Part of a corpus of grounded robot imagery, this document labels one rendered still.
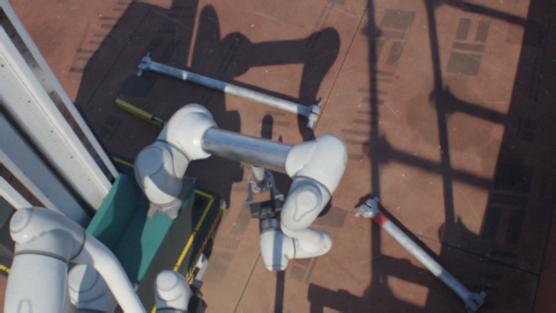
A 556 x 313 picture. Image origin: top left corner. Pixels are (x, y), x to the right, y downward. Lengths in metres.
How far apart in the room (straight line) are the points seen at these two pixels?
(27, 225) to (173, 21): 2.21
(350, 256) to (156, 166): 1.00
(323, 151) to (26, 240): 0.93
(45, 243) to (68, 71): 2.08
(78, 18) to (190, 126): 1.70
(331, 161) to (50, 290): 0.93
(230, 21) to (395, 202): 1.43
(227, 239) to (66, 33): 1.69
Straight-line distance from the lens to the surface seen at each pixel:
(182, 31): 3.29
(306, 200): 1.67
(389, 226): 2.53
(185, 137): 2.06
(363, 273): 2.50
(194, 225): 2.27
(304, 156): 1.77
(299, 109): 2.81
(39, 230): 1.36
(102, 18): 3.53
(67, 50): 3.45
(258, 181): 2.52
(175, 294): 1.75
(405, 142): 2.79
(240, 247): 2.55
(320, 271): 2.49
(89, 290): 1.89
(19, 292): 1.33
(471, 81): 3.08
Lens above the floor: 2.38
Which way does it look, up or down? 61 degrees down
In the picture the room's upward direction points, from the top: 10 degrees counter-clockwise
